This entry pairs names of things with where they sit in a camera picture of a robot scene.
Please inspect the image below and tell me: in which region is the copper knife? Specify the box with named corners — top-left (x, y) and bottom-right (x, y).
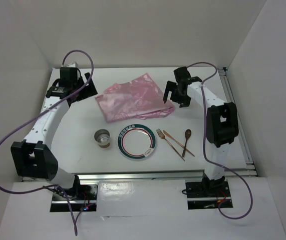
top-left (163, 130), bottom-right (195, 157)

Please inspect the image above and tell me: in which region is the steel cup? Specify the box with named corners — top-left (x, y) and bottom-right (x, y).
top-left (94, 129), bottom-right (110, 148)

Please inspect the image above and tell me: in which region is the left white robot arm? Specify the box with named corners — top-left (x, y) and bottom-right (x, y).
top-left (11, 63), bottom-right (97, 200)

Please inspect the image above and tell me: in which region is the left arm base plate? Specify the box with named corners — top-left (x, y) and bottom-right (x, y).
top-left (50, 183), bottom-right (98, 213)

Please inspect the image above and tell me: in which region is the copper fork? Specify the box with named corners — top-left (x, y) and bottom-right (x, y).
top-left (156, 128), bottom-right (185, 161)

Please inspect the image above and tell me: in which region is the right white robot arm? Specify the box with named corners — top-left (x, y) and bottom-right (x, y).
top-left (163, 66), bottom-right (239, 197)

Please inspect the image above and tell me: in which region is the brown wooden spoon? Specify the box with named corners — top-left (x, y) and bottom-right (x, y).
top-left (182, 129), bottom-right (191, 157)

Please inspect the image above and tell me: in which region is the pink satin cloth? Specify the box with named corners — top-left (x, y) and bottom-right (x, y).
top-left (95, 73), bottom-right (175, 123)

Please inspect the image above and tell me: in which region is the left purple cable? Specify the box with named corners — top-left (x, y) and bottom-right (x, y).
top-left (0, 49), bottom-right (95, 237)

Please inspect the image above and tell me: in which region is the aluminium side rail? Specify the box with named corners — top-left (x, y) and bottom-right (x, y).
top-left (218, 67), bottom-right (257, 175)

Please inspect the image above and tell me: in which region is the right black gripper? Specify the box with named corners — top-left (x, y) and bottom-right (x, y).
top-left (163, 80), bottom-right (192, 108)

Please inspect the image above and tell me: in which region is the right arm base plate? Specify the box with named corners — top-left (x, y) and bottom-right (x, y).
top-left (181, 181), bottom-right (233, 210)

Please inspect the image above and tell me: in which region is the white plate green rim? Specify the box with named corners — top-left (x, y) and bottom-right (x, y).
top-left (117, 124), bottom-right (156, 162)

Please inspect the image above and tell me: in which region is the aluminium front rail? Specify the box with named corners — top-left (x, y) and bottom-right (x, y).
top-left (21, 167), bottom-right (257, 182)

